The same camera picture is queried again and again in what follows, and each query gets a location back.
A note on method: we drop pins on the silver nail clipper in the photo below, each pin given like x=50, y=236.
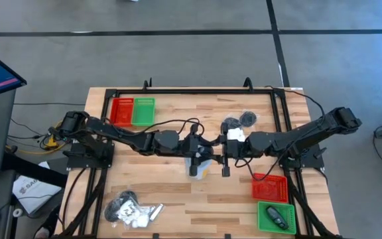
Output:
x=156, y=212

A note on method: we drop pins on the black oblong item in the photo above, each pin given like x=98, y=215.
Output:
x=277, y=217

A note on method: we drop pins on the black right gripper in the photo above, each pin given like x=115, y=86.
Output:
x=239, y=148

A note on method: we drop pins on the white wipes canister yellow label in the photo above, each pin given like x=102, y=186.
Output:
x=201, y=172

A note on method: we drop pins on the green plastic basket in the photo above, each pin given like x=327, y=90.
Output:
x=143, y=111
x=264, y=225

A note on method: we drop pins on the white tape roll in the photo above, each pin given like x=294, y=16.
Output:
x=18, y=212

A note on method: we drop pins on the black round sponge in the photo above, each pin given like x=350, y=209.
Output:
x=129, y=197
x=113, y=212
x=248, y=118
x=232, y=122

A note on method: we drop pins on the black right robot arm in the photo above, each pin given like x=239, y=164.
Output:
x=303, y=132

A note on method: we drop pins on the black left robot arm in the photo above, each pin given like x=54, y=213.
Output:
x=118, y=131

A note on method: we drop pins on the red plastic basket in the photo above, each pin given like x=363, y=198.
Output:
x=122, y=111
x=270, y=187

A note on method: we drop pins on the black aluminium table frame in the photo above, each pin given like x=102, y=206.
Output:
x=194, y=91

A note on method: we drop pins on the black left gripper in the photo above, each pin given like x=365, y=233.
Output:
x=194, y=146

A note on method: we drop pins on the person's shoe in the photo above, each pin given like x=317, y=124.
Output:
x=50, y=225

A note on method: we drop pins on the white printed paper sheet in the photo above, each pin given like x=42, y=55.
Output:
x=32, y=194

